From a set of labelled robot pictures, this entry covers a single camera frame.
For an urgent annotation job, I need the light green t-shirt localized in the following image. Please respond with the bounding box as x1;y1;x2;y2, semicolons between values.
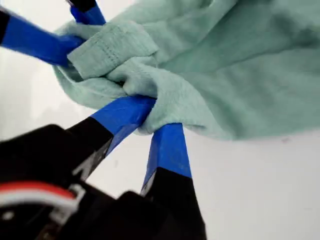
53;0;320;142

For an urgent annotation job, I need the red white servo wire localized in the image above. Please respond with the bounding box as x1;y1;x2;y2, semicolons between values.
0;181;85;222

